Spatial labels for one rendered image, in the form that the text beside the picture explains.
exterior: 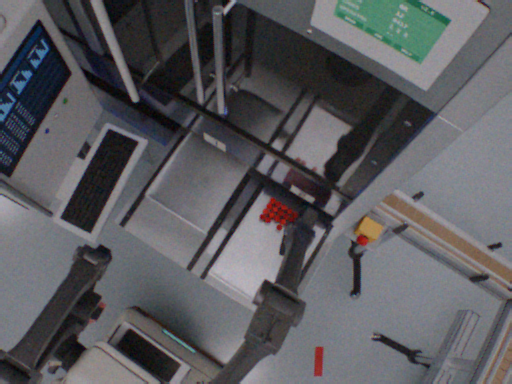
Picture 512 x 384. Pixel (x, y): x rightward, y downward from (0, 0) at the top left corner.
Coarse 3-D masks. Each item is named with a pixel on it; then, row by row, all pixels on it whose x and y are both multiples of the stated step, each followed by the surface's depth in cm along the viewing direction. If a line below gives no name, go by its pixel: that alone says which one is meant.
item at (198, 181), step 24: (192, 144) 168; (168, 168) 165; (192, 168) 165; (216, 168) 166; (240, 168) 166; (168, 192) 162; (192, 192) 163; (216, 192) 163; (192, 216) 161; (216, 216) 158
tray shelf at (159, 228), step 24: (168, 144) 167; (264, 192) 164; (288, 192) 165; (120, 216) 160; (144, 216) 160; (168, 216) 160; (144, 240) 158; (168, 240) 158; (192, 240) 159; (312, 264) 159
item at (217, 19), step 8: (232, 0) 77; (216, 8) 73; (224, 8) 76; (232, 8) 77; (216, 16) 74; (224, 16) 76; (216, 24) 76; (224, 24) 77; (216, 32) 78; (216, 40) 81; (216, 48) 84; (216, 56) 87; (224, 56) 88; (216, 64) 90; (224, 64) 90; (216, 72) 93; (224, 72) 93; (216, 80) 96; (224, 80) 96; (224, 88) 100; (232, 88) 110; (224, 96) 103; (224, 104) 107; (224, 112) 111
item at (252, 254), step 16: (256, 208) 163; (272, 208) 163; (240, 224) 157; (256, 224) 161; (272, 224) 161; (240, 240) 159; (256, 240) 160; (272, 240) 160; (224, 256) 158; (240, 256) 158; (256, 256) 158; (272, 256) 158; (224, 272) 156; (240, 272) 157; (256, 272) 157; (272, 272) 157; (240, 288) 155; (256, 288) 155
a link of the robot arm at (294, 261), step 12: (300, 228) 129; (288, 240) 125; (300, 240) 122; (312, 240) 126; (288, 252) 115; (300, 252) 116; (288, 264) 109; (300, 264) 112; (288, 276) 104; (264, 288) 97; (276, 288) 100; (288, 288) 100; (300, 300) 100; (300, 312) 96
